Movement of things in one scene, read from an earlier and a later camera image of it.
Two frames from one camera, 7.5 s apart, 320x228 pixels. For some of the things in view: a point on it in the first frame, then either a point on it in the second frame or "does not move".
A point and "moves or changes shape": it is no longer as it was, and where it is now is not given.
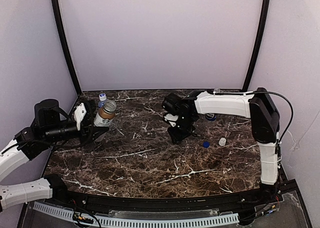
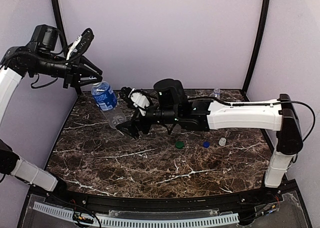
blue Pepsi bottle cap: (206, 144) does not move
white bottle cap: (222, 141) does not move
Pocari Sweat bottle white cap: (102, 97) moves or changes shape
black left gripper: (88, 127) -> (73, 75)
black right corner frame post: (265, 16) does not move
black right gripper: (178, 130) -> (140, 122)
